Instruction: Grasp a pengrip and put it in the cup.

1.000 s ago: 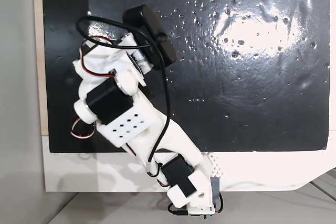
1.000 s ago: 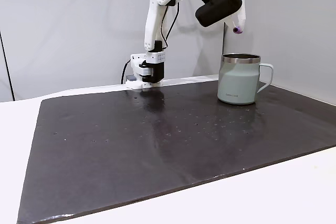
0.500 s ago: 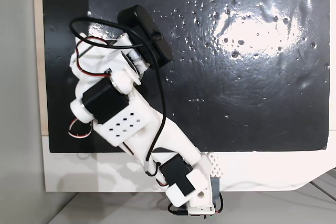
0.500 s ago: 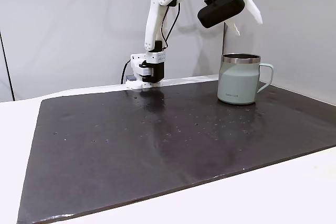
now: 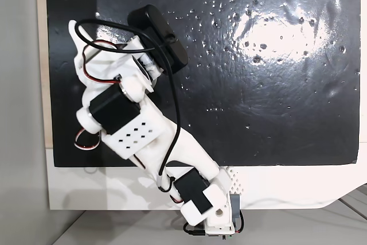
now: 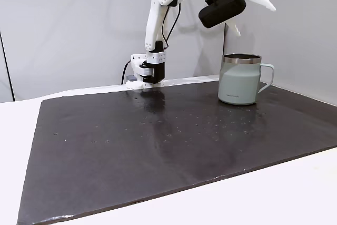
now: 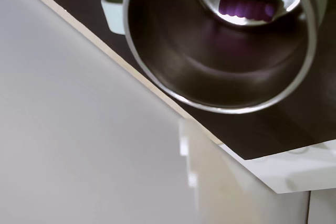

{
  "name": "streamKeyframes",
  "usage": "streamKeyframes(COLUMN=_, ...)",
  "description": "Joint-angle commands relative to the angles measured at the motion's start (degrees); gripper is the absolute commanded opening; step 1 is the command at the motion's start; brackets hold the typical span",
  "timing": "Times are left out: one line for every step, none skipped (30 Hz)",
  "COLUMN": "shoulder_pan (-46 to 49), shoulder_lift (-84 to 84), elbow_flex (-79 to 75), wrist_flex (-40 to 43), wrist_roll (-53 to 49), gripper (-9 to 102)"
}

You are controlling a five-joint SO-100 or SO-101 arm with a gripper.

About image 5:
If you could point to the black oval camera box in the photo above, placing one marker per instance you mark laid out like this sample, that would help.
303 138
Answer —
160 35

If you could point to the pale wooden board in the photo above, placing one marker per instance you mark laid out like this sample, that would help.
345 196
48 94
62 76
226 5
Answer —
43 84

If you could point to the grey table clamp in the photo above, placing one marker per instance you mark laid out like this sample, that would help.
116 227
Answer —
235 207

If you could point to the black table mat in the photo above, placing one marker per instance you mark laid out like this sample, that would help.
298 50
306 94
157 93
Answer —
258 98

